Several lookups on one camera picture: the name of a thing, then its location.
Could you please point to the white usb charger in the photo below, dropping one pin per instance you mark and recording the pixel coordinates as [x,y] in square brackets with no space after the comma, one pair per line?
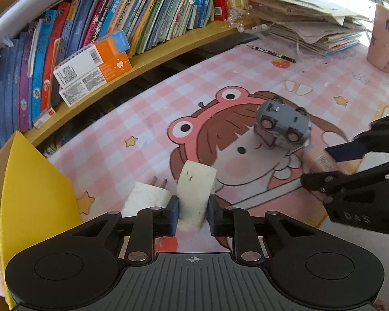
[146,195]

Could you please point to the stack of papers and booklets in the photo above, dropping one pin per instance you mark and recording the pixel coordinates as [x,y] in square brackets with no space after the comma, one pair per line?
[320,26]

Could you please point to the upper orange white box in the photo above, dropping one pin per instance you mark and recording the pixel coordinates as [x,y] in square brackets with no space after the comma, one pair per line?
[90,57]

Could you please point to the pink patterned desk mat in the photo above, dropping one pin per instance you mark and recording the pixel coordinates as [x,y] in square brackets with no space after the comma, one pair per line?
[206,113]

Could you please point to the lower orange white box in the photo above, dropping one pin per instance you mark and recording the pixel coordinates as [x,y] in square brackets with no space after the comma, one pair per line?
[94,79]

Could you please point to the white sponge block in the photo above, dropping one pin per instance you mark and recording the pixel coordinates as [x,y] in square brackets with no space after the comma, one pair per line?
[195,184]

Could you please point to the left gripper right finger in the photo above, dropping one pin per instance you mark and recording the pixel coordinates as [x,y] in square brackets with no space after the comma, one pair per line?
[238,225]

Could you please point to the yellow cardboard box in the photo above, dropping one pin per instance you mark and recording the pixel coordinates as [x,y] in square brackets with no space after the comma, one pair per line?
[37,201]

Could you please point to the small white red box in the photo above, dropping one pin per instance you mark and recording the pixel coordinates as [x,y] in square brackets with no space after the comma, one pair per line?
[43,118]

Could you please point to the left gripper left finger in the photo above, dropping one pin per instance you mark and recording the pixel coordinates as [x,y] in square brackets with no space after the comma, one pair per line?
[143,229]

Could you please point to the black marker pen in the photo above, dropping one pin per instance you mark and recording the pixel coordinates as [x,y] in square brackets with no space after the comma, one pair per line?
[272,53]

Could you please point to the grey toy car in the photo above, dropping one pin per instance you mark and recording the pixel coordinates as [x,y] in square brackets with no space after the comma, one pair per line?
[283,125]

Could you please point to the orange white box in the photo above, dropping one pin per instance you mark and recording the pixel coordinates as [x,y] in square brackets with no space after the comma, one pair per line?
[94,79]
[90,57]

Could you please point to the pink cylindrical cup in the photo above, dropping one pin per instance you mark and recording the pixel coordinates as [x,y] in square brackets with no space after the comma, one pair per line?
[378,51]

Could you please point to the row of leaning books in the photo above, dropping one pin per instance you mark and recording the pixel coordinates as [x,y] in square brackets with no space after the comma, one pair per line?
[156,30]

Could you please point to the wooden bookshelf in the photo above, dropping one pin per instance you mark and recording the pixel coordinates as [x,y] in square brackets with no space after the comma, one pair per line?
[56,52]

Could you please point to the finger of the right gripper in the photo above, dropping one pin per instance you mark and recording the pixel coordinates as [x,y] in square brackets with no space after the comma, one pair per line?
[334,182]
[376,139]

